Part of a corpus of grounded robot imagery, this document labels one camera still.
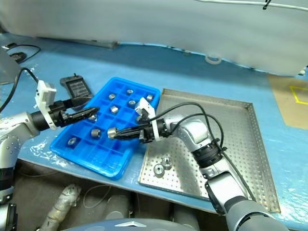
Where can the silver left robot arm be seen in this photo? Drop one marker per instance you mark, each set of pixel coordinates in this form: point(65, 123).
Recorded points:
point(19, 122)

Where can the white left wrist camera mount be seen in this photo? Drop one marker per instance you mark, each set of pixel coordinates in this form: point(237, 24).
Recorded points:
point(45, 93)

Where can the grey slanted panel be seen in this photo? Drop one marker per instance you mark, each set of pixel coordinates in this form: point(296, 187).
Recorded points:
point(7, 69)

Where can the metal nut lower right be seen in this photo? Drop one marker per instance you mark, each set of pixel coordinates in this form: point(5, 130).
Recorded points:
point(166, 162)

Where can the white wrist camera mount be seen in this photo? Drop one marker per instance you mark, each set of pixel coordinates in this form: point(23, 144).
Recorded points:
point(45, 93)
point(144, 104)

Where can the dark rounded cover silver emblem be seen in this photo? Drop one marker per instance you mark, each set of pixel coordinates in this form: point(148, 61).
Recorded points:
point(108, 226)

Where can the crumpled silver flexible duct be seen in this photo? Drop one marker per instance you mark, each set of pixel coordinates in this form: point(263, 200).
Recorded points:
point(65, 202)

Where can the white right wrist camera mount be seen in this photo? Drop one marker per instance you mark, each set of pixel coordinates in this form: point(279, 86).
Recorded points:
point(144, 104)

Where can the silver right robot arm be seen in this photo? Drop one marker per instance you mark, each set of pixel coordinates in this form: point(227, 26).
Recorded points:
point(192, 132)

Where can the blue plastic compartment tray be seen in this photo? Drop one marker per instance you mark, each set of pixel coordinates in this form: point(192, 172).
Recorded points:
point(106, 149)

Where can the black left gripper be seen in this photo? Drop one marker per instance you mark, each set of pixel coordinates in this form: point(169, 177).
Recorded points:
point(59, 114)

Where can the small black plug device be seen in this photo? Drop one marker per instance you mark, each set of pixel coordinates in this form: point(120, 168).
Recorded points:
point(18, 56)

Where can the yellow tape marking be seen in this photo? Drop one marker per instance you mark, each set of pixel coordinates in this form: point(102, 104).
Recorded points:
point(294, 94)

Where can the black handheld controller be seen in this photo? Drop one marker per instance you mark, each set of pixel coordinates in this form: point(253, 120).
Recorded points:
point(77, 87)

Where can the perforated metal tray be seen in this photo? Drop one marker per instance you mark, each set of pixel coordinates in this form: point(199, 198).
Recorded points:
point(240, 125)

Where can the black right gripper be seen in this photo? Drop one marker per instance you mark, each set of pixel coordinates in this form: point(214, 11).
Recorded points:
point(146, 132)

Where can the brown cardboard sheet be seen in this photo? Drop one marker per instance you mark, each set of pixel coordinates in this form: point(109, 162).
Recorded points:
point(281, 101)

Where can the grey pipe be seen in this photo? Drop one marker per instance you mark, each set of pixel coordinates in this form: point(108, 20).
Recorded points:
point(185, 213)

